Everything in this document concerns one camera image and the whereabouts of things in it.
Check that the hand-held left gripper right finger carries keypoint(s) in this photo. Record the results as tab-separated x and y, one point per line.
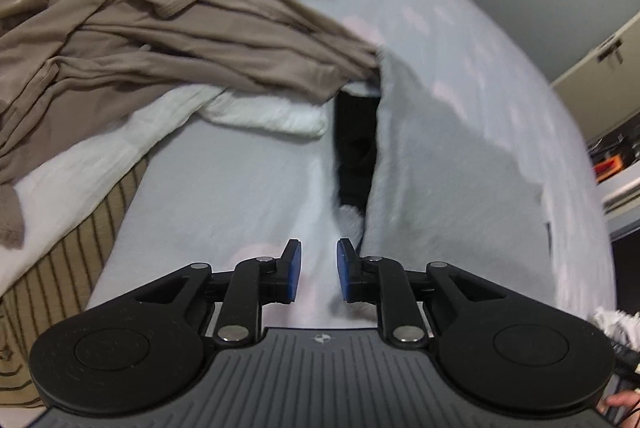
344	270

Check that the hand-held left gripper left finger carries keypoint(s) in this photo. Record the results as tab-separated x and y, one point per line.
295	268

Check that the grey knit garment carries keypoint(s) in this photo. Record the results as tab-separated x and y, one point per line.
450	188

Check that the white fluffy cloth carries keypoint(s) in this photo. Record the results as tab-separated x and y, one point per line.
612	323

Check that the polka-dot bed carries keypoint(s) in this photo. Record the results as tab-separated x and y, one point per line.
240	188

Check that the black garment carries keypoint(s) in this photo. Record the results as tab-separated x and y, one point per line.
355	143

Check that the shelf unit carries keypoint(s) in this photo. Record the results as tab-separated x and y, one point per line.
620	203

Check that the orange box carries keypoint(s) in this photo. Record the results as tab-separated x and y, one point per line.
607	168

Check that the white garment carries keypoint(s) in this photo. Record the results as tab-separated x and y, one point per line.
90	168

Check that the tan striped garment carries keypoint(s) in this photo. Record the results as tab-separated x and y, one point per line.
65	268

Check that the cream wardrobe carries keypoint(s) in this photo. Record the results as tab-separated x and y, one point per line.
590	98

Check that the beige garment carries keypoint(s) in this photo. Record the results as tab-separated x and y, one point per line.
150	38

